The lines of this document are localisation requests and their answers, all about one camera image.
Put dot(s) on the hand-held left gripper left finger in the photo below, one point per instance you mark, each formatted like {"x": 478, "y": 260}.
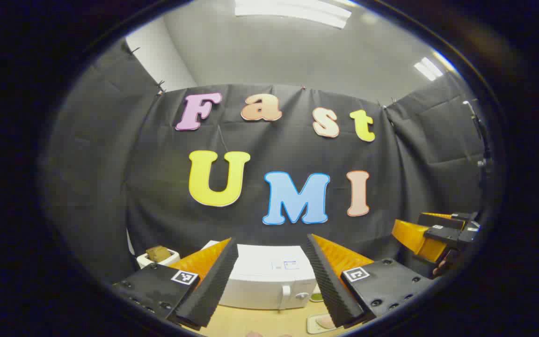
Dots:
{"x": 213, "y": 285}

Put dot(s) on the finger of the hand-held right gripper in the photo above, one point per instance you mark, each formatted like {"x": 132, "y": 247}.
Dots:
{"x": 440, "y": 221}
{"x": 412, "y": 236}

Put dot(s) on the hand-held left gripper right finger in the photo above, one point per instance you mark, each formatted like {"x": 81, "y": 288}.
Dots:
{"x": 328, "y": 285}

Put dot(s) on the white microwave oven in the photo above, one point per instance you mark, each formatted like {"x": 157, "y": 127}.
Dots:
{"x": 265, "y": 281}

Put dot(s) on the pale green rectangular tray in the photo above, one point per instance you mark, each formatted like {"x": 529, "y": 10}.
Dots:
{"x": 311, "y": 325}

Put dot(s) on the brown bread slice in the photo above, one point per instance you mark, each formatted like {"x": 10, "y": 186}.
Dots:
{"x": 158, "y": 253}

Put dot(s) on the white toaster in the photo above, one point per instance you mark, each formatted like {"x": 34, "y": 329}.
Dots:
{"x": 145, "y": 260}

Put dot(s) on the black backdrop cloth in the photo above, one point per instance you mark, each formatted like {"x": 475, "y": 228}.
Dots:
{"x": 157, "y": 178}

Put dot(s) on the ceiling light panel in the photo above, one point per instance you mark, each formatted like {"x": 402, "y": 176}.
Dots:
{"x": 293, "y": 11}
{"x": 431, "y": 68}

